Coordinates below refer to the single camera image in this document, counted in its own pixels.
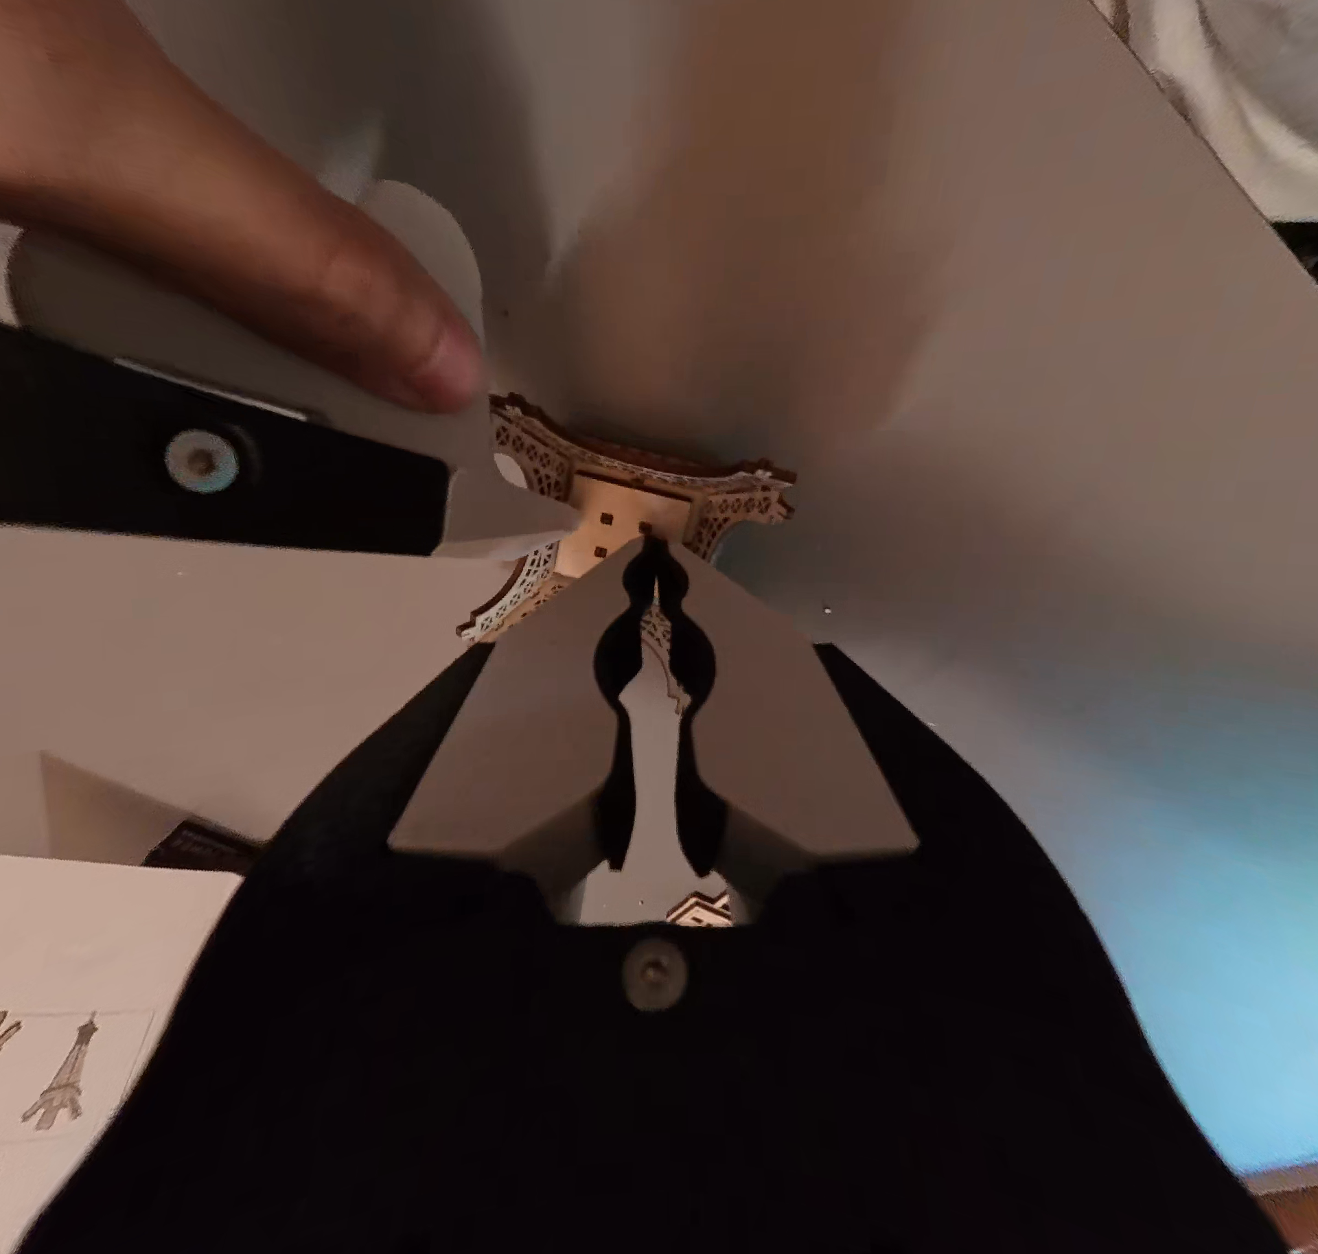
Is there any white instruction leaflet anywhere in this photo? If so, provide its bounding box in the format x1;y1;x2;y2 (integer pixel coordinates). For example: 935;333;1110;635
0;749;248;1143

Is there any black puzzle box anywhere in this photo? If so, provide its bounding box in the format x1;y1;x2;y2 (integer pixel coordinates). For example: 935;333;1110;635
144;818;269;874

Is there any wooden tower spire piece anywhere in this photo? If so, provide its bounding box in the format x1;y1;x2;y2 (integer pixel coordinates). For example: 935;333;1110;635
638;599;693;714

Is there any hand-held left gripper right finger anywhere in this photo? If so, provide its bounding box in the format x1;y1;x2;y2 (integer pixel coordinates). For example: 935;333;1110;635
654;533;922;927

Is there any cream cloth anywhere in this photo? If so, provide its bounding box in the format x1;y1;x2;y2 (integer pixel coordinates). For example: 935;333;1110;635
1071;0;1318;227

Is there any grey desk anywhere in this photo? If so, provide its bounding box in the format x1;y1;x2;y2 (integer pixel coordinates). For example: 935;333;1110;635
0;0;1318;1177

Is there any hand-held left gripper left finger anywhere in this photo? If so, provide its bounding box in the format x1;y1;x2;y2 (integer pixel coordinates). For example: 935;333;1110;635
385;533;660;926

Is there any wooden Eiffel tower model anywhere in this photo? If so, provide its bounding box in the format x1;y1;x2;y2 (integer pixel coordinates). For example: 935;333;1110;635
457;394;799;927

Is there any person's right hand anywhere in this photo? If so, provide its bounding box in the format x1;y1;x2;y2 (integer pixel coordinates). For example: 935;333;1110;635
0;0;487;414

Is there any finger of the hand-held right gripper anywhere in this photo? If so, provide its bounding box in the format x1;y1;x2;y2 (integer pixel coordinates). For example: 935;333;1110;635
360;179;487;355
4;229;578;563

